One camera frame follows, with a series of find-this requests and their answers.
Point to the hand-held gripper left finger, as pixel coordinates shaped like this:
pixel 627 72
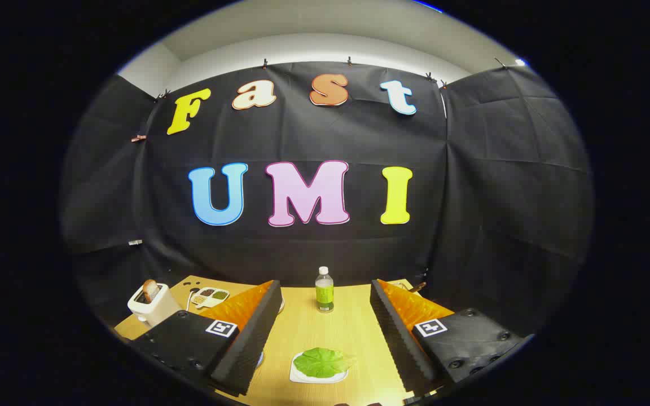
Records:
pixel 251 349

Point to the copper cloth clip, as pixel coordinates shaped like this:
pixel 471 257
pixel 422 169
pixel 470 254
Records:
pixel 139 138

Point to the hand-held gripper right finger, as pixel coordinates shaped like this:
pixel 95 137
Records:
pixel 401 344

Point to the black backdrop cloth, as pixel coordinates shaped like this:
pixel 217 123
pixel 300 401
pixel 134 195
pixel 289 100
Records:
pixel 302 141

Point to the green lettuce leaf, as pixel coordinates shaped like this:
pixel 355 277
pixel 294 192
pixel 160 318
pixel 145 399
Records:
pixel 322 362

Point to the small white square plate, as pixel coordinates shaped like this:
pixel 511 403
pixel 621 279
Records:
pixel 302 378

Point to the white toaster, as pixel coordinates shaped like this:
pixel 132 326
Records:
pixel 158 311

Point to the green label water bottle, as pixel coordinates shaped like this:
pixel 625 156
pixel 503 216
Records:
pixel 324 293

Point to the toasted bread slice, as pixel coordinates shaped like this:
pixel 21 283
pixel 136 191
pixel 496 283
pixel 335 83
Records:
pixel 150 290

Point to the white divided bean dish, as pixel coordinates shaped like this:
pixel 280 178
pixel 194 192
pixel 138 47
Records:
pixel 210 295

